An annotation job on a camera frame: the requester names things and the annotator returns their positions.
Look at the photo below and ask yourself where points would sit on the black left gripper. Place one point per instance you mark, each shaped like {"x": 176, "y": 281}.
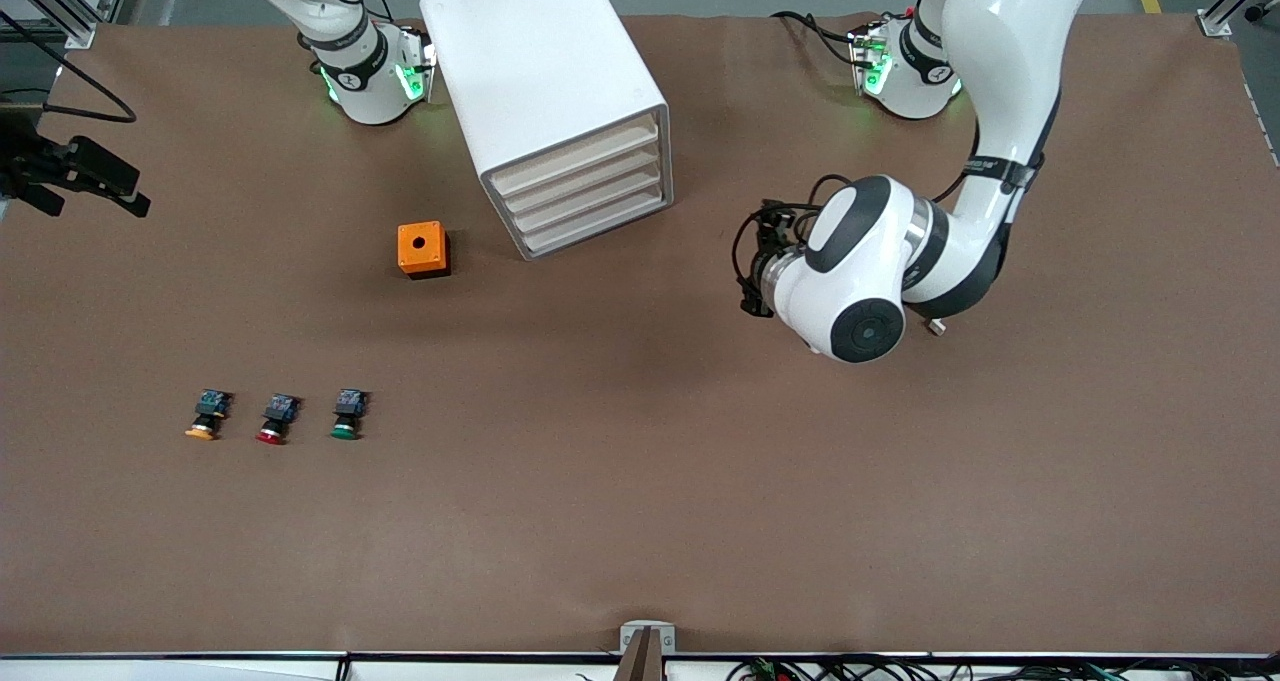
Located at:
{"x": 757, "y": 283}

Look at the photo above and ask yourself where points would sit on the cream drawer with curved lip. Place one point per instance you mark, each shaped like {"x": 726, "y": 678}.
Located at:
{"x": 575, "y": 159}

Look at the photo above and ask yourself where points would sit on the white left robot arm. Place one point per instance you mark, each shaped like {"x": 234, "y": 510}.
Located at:
{"x": 1000, "y": 51}

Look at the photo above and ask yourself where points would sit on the cream plastic drawer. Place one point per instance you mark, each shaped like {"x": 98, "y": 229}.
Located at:
{"x": 598, "y": 221}
{"x": 582, "y": 181}
{"x": 590, "y": 201}

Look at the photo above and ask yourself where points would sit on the white drawer cabinet housing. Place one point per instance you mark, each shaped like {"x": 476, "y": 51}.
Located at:
{"x": 540, "y": 51}

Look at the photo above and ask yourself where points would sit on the orange button enclosure box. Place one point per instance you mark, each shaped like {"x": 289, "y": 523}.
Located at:
{"x": 408, "y": 259}

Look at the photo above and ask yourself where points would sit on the grey table edge bracket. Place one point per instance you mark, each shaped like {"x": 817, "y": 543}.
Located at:
{"x": 647, "y": 636}

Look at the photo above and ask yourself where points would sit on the green push button switch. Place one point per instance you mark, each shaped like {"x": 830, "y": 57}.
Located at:
{"x": 348, "y": 408}

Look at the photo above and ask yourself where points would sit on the red push button switch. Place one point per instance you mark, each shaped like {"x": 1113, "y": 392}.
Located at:
{"x": 279, "y": 411}

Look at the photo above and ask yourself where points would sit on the yellow push button switch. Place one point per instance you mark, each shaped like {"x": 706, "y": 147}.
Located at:
{"x": 210, "y": 406}

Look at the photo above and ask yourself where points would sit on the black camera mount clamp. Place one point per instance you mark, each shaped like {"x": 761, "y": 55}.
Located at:
{"x": 80, "y": 166}

